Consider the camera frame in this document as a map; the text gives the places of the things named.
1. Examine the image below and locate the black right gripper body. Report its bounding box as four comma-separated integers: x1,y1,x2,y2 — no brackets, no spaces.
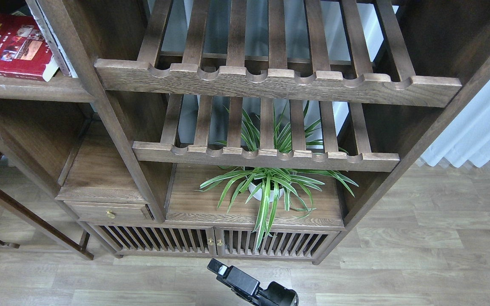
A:
256,281,299,306

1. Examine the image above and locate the dark wooden side furniture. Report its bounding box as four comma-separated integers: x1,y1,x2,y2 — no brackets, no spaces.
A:
0,153,94,260

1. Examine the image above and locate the red cover book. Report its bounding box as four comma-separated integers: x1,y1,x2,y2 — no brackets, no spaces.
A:
0,14,59,82

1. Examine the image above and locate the dark wooden bookshelf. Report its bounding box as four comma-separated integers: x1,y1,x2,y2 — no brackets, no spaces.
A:
0,0,490,265

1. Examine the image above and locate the white plant pot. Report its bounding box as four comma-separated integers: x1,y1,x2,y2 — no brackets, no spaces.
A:
248,178,285,203

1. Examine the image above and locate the green spider plant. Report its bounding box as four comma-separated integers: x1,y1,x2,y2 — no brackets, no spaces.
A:
196,110,359,249

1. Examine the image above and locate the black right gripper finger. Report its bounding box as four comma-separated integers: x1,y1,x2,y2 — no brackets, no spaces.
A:
207,259,260,297
233,288,258,306

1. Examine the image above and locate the white pleated curtain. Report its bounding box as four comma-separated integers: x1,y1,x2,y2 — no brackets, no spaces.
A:
421,80,490,167

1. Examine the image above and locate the black yellow cover book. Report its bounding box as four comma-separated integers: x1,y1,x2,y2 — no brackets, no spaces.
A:
12,6,31,16

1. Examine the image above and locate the brass drawer knob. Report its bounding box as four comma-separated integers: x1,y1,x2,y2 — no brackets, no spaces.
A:
106,210,116,219

